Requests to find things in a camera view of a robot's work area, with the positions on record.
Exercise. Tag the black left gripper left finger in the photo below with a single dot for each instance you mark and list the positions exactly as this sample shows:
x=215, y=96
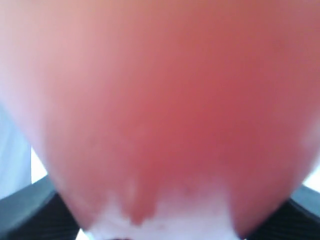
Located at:
x=36, y=212

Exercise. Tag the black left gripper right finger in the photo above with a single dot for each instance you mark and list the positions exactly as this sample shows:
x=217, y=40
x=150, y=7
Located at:
x=294, y=218

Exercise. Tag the red sauce squeeze bottle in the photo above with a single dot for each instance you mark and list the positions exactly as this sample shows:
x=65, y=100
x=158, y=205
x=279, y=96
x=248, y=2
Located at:
x=166, y=119

